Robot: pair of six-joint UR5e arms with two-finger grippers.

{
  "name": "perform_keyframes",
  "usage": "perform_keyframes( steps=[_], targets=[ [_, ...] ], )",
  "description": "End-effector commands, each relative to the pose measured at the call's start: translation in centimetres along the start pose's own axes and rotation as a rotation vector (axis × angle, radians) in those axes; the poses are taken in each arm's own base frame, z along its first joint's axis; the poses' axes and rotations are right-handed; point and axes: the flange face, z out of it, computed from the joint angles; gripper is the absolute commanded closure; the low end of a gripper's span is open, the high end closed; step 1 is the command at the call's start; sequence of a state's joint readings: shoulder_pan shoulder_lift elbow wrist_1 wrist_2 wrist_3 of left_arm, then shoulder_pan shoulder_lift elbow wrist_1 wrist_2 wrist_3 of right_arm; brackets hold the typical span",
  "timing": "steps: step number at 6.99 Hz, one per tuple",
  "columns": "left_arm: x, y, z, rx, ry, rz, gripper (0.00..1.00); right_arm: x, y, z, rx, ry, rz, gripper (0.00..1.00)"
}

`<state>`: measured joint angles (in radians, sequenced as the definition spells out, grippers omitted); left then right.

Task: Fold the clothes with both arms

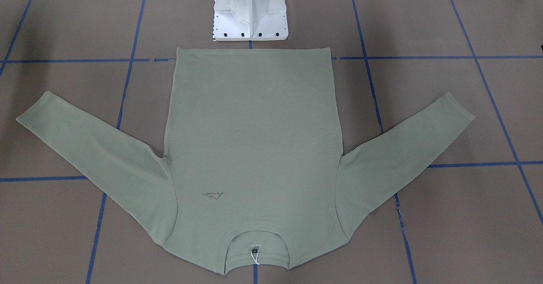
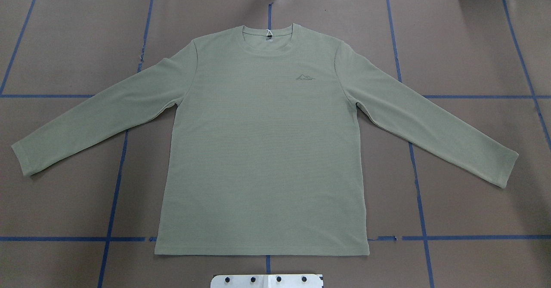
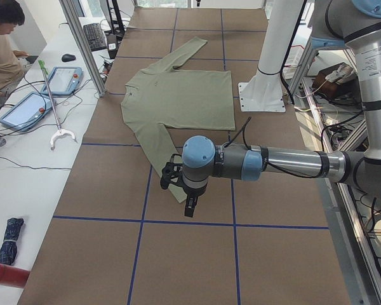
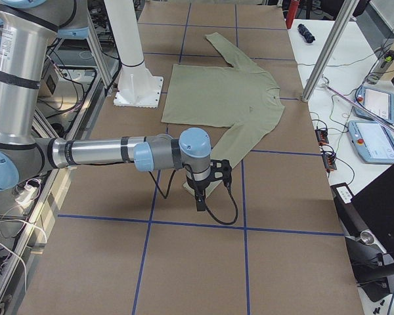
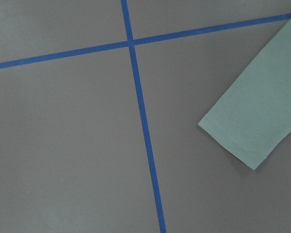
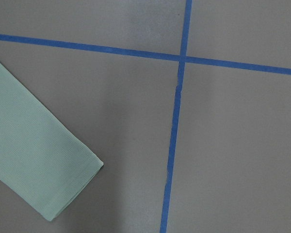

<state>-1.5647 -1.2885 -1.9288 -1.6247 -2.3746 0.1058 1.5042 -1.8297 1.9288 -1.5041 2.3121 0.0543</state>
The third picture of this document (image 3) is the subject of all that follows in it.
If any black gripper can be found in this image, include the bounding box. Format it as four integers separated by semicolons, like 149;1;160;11
184;186;206;217

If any olive green long-sleeve shirt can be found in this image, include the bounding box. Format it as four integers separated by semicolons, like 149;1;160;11
120;36;236;204

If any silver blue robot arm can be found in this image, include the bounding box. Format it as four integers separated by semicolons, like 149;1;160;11
178;1;381;217

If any white reacher grabber stick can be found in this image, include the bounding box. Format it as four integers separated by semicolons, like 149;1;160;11
38;60;77;151

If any black power adapter with label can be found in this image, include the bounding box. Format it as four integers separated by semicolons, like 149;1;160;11
107;34;118;59

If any far blue teach pendant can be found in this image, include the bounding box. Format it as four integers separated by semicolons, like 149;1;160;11
45;67;83;97

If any blue teach pendant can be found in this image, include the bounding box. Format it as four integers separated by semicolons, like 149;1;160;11
0;92;52;132
45;67;83;97

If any folded dark blue umbrella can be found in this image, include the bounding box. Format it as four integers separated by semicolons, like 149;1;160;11
0;217;24;265

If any near blue teach pendant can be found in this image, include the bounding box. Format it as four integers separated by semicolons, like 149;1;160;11
0;92;52;132

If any black keyboard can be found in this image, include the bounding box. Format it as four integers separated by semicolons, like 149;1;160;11
83;23;107;51

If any black computer mouse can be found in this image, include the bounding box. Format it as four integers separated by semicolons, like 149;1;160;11
61;53;76;62

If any brown box with white plug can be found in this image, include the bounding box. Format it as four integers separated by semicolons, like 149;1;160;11
312;62;358;98

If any red cylinder tube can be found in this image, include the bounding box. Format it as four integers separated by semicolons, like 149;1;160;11
0;263;30;288

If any seated person beige shirt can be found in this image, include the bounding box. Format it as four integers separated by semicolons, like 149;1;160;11
0;0;29;108

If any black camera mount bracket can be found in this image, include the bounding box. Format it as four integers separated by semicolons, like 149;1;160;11
160;153;184;189

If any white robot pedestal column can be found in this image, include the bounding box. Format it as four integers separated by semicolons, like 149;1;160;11
238;0;306;112

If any aluminium frame rack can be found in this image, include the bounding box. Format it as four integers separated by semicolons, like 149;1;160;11
290;40;381;304

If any aluminium frame post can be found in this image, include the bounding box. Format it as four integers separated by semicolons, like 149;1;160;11
59;0;106;97

